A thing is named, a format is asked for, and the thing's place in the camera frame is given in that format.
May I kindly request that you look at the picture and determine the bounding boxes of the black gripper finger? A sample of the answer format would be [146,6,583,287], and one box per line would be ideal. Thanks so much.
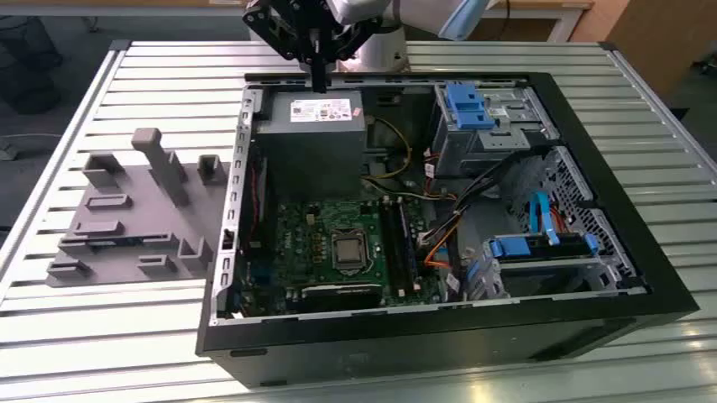
[320,19,385,94]
[241,0,322,94]

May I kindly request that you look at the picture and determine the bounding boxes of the black RAM slot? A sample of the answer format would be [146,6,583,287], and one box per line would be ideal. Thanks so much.
[380,196,408,298]

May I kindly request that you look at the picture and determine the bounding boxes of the blue empty disk carrier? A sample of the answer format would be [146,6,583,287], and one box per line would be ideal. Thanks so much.
[446,83,500,130]

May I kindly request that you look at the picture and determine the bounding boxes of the long white-framed desk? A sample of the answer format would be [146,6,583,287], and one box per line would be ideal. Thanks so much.
[0,0,270,41]

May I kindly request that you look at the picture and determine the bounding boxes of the grey power supply unit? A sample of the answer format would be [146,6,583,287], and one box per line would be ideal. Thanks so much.
[254,91,369,198]

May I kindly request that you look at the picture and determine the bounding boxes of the silver metal drive cage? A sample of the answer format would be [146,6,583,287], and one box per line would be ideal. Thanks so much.
[434,83,561,180]

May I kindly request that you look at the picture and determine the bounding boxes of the wooden desk white legs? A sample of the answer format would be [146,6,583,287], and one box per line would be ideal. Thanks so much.
[481,0,596,43]

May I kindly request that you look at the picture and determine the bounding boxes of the black mesh waste bin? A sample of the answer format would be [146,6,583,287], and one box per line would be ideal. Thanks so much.
[0,15,63,115]

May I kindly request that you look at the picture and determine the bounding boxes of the metal CPU socket cover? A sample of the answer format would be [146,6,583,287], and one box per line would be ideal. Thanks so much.
[329,228,372,272]

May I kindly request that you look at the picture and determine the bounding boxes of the grey parts rack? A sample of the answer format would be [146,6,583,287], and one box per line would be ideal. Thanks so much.
[46,127,233,289]

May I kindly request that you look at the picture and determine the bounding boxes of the silver CPU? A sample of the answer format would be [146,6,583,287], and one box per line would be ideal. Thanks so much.
[334,238,366,264]

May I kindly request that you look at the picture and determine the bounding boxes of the wooden cabinet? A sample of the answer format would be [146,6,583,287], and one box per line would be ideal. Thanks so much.
[571,0,717,102]

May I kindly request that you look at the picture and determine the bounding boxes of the green motherboard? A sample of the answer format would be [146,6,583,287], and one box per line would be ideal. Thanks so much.
[238,195,449,314]

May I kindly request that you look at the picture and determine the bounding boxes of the hard disk in blue carrier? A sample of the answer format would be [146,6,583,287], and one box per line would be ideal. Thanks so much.
[488,233,600,264]

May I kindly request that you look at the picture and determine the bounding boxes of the black graphics card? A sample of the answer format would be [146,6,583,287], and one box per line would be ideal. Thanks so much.
[284,281,386,312]

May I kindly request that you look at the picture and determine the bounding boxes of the black PC case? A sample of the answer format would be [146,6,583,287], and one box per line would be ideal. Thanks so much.
[194,71,701,388]

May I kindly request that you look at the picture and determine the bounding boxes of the yellow wire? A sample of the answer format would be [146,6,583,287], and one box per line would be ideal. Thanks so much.
[361,117,414,181]

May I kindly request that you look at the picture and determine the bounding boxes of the black wire bundle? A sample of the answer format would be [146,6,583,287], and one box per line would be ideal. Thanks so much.
[417,144,553,249]

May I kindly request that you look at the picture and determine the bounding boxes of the blue flat data wire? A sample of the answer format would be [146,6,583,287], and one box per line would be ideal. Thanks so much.
[529,191,561,247]

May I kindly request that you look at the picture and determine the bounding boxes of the orange wire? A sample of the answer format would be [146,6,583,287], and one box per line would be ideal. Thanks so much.
[422,237,456,268]

